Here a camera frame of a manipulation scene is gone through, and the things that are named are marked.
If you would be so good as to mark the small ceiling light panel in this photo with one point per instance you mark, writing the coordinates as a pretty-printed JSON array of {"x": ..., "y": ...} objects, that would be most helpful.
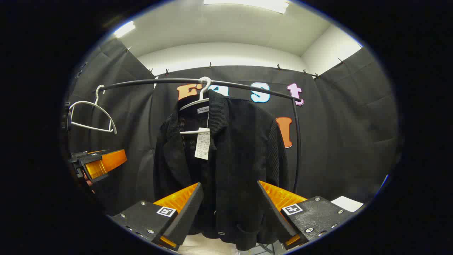
[{"x": 124, "y": 29}]

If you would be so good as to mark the black metal clothes rack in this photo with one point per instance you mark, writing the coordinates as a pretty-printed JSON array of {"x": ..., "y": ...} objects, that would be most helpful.
[{"x": 247, "y": 87}]

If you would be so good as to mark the black backdrop cloth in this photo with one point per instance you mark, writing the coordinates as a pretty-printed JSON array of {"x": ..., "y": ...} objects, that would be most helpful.
[{"x": 336, "y": 134}]

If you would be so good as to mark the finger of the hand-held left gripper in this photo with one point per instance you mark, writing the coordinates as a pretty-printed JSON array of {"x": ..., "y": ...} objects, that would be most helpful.
[
  {"x": 83, "y": 155},
  {"x": 106, "y": 163}
]

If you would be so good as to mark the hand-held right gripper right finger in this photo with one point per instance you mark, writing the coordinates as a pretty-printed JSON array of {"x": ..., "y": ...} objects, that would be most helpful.
[{"x": 274, "y": 216}]

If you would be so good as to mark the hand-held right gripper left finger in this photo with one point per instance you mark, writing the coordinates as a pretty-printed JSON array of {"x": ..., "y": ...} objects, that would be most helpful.
[{"x": 184, "y": 216}]

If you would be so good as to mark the white flat board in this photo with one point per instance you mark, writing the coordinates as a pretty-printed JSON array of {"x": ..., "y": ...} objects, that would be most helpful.
[{"x": 347, "y": 203}]

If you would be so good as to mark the white plastic clothes hanger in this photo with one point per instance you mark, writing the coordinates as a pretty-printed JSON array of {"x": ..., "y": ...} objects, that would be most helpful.
[
  {"x": 92, "y": 104},
  {"x": 204, "y": 82}
]

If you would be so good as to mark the white paper hang tag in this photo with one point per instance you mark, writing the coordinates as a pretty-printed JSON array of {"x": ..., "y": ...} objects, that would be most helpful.
[{"x": 202, "y": 145}]

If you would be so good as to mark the black knit jacket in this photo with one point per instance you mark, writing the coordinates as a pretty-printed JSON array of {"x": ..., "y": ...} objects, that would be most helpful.
[{"x": 240, "y": 152}]

